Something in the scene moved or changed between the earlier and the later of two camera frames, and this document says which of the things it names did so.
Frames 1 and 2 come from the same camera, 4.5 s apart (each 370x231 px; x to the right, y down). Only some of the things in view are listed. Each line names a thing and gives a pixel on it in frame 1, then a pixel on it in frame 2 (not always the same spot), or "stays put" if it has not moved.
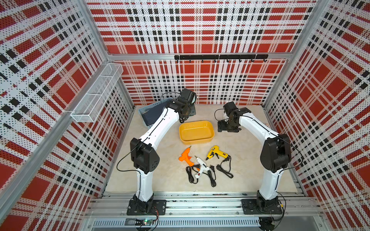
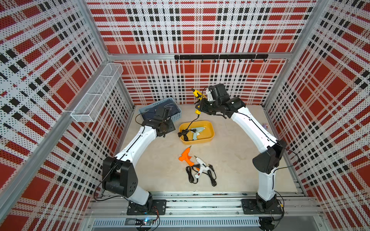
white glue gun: (204, 167) stays put
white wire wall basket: (87, 108) stays put
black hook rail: (220, 57) stays put
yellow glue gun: (215, 149) → (200, 96)
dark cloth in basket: (151, 115) stays put
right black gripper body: (228, 125) → (210, 107)
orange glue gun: (184, 157) stays put
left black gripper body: (191, 111) → (168, 127)
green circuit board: (143, 222) stays put
